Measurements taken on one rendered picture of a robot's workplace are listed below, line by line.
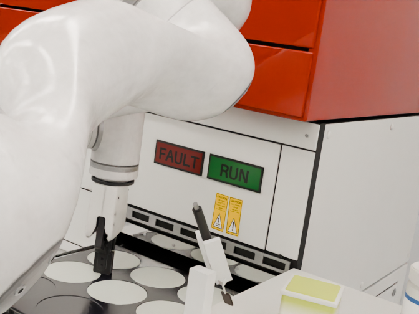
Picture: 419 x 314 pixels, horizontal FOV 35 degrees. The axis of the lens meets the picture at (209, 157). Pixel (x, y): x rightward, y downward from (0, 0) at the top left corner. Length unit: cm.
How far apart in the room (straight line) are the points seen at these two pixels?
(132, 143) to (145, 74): 56
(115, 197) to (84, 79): 68
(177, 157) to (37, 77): 84
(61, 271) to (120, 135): 27
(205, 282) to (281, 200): 36
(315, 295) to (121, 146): 43
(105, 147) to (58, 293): 25
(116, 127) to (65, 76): 65
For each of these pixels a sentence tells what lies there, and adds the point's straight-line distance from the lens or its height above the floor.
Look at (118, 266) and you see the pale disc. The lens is 126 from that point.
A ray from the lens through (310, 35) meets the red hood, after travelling 109.
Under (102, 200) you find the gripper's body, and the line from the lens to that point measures 114.
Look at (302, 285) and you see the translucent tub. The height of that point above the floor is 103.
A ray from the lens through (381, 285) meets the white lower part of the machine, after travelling 169.
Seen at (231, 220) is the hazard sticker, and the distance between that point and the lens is 124.
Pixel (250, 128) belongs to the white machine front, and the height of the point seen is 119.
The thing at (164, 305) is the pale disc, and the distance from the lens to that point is 112.
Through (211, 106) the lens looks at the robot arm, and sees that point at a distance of 68.
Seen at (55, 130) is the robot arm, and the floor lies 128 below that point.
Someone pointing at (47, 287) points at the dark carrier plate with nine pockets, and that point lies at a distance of 115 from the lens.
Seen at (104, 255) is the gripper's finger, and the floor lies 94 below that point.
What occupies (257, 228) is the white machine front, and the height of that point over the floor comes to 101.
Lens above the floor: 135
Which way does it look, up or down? 11 degrees down
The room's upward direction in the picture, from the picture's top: 8 degrees clockwise
